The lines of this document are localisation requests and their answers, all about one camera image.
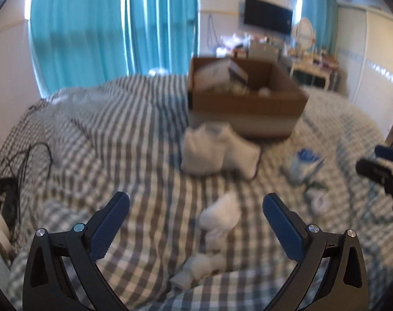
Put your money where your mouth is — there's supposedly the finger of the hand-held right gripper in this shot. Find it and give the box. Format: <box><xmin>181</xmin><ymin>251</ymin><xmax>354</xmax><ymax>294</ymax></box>
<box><xmin>355</xmin><ymin>145</ymin><xmax>393</xmax><ymax>213</ymax></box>

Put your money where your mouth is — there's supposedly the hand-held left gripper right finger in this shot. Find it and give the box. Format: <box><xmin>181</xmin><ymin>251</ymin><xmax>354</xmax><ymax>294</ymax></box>
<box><xmin>262</xmin><ymin>193</ymin><xmax>368</xmax><ymax>311</ymax></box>

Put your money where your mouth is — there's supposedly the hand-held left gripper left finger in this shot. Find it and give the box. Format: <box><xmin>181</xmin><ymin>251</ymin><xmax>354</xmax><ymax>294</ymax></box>
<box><xmin>23</xmin><ymin>192</ymin><xmax>130</xmax><ymax>311</ymax></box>

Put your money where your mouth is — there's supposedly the blue and white cloth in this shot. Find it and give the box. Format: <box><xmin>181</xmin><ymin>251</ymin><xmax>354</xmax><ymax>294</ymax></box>
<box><xmin>282</xmin><ymin>148</ymin><xmax>325</xmax><ymax>185</ymax></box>

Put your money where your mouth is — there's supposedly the small white sock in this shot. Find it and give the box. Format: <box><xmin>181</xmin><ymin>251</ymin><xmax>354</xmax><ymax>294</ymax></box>
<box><xmin>171</xmin><ymin>253</ymin><xmax>227</xmax><ymax>288</ymax></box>

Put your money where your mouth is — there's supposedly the brown cardboard box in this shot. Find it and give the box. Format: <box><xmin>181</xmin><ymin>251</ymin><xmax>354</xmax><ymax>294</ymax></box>
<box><xmin>187</xmin><ymin>56</ymin><xmax>310</xmax><ymax>139</ymax></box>

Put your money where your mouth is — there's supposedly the small white cloth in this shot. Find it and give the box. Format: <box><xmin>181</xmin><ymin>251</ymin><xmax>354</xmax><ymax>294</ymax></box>
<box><xmin>305</xmin><ymin>186</ymin><xmax>331</xmax><ymax>215</ymax></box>

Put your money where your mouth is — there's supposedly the checkered blanket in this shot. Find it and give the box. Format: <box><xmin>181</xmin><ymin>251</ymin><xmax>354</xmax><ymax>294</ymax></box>
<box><xmin>0</xmin><ymin>74</ymin><xmax>393</xmax><ymax>311</ymax></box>

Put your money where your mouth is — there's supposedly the black charger box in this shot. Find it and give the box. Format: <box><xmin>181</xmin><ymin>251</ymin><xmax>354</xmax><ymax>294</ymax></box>
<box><xmin>0</xmin><ymin>178</ymin><xmax>20</xmax><ymax>227</ymax></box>

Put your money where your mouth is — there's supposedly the white wardrobe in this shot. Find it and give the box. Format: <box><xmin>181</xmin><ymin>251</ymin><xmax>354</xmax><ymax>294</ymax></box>
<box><xmin>336</xmin><ymin>3</ymin><xmax>393</xmax><ymax>133</ymax></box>

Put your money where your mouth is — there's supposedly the white dressing table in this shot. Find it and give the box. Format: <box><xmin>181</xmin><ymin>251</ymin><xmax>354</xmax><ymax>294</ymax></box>
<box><xmin>289</xmin><ymin>52</ymin><xmax>339</xmax><ymax>92</ymax></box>

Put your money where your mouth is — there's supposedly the round vanity mirror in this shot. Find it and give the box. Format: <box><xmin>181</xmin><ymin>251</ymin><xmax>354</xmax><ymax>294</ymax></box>
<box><xmin>294</xmin><ymin>17</ymin><xmax>314</xmax><ymax>47</ymax></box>

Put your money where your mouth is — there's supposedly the teal curtain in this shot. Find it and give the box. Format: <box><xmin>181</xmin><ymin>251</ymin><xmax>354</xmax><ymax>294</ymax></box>
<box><xmin>27</xmin><ymin>0</ymin><xmax>199</xmax><ymax>95</ymax></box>

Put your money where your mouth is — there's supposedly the black cable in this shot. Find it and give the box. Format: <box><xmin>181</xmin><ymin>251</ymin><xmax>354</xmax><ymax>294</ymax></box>
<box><xmin>1</xmin><ymin>143</ymin><xmax>52</xmax><ymax>230</ymax></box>

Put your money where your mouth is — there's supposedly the black wall television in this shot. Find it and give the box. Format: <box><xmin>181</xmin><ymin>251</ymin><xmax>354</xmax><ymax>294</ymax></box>
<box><xmin>244</xmin><ymin>0</ymin><xmax>293</xmax><ymax>35</ymax></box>

